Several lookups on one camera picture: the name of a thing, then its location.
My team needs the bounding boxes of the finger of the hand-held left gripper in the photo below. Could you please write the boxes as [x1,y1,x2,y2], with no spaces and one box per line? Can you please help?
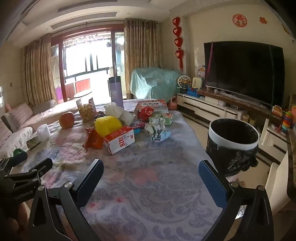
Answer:
[3,158,53,186]

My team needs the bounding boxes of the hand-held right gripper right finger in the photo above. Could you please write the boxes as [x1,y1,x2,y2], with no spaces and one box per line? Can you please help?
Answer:
[198,160,274,241]

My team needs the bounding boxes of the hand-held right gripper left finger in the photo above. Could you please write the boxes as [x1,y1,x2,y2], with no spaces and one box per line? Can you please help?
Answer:
[28,159,104,241]

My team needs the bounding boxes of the orange snack wrapper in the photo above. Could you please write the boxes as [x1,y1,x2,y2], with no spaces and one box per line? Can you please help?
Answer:
[83,128,104,149]

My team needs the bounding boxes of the white and red carton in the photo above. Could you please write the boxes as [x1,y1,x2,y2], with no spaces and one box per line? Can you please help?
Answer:
[103,126,135,155]

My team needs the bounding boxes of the white waste bin black liner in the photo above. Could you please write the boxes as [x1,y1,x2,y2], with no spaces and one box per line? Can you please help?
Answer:
[206,118,260,177]

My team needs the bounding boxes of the yellow crinkled plastic bag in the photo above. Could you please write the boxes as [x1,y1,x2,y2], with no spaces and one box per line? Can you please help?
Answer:
[95,116,122,137]

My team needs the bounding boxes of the blue plastic wrapper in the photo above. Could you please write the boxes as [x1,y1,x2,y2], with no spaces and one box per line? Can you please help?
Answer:
[132,122,146,135]

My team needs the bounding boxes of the white paper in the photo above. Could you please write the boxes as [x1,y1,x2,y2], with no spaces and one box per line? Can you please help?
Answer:
[116,111,135,127]

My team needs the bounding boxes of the white tissue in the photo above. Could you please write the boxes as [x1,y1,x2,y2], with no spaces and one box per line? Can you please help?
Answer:
[104,103,124,117]

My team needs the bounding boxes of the multicolour paper ball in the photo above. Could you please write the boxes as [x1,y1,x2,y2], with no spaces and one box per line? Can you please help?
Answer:
[144,117,171,142]

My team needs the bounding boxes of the person's left hand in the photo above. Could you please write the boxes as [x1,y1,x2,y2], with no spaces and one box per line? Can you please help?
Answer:
[0,204,31,241]

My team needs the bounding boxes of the green wrapped packet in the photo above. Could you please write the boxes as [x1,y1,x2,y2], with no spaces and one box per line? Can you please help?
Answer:
[26,138,40,149]

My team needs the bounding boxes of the white pleated paper cup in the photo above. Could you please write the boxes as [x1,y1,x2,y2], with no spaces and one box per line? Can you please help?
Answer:
[37,124,51,142]

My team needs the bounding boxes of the beige sofa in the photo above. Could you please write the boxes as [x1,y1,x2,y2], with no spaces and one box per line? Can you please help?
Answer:
[0,100,79,160]

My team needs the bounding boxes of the red apple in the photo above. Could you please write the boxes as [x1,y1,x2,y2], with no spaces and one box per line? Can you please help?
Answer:
[59,112,75,129]

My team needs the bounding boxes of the bag of yellow snack balls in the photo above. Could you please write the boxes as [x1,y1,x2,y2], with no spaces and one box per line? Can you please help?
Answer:
[76,93,97,123]

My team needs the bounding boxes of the white television cabinet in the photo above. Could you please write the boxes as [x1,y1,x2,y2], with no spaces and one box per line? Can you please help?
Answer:
[177,89,289,167]

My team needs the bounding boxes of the green carton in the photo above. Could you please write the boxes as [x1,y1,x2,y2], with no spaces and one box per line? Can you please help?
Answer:
[149,113,173,126]

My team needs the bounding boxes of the round white table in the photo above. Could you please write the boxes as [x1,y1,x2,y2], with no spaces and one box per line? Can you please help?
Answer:
[73,90,93,99]

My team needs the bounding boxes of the purple thermos bottle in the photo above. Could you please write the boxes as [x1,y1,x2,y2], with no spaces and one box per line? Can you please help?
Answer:
[109,76,125,109]

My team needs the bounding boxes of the toy cash register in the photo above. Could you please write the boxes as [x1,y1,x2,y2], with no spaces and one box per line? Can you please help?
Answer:
[272,105,285,119]

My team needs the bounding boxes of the red cover picture book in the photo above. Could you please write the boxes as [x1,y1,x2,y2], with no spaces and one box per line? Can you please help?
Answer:
[134,99,167,111]

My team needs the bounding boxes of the beige curtain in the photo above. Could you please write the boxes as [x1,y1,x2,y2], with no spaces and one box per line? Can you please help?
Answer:
[23,34,56,107]
[124,19,162,100]

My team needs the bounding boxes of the ferris wheel toy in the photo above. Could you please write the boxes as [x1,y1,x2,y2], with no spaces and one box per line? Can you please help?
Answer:
[178,75,192,91]

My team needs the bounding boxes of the black television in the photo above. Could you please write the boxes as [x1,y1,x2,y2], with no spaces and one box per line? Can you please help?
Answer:
[203,41,285,109]

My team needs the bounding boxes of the teal cloth covered furniture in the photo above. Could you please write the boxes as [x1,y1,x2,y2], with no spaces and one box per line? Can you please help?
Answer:
[129,67,183,100]

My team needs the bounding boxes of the sliding glass door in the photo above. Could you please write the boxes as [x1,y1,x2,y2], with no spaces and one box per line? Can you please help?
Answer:
[51,27,125,100]

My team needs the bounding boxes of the red heart hanging decoration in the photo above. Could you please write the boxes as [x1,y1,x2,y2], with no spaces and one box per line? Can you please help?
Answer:
[171,16,185,71]

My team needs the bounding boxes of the ceiling air vent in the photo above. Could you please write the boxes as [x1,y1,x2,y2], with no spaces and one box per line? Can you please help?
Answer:
[50,17,114,30]

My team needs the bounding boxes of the rainbow stacking ring toy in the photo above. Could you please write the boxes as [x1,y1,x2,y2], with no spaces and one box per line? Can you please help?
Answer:
[280,111,293,134]

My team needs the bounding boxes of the round red wall sticker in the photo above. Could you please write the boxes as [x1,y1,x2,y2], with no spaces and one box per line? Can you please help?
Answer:
[232,14,247,27]

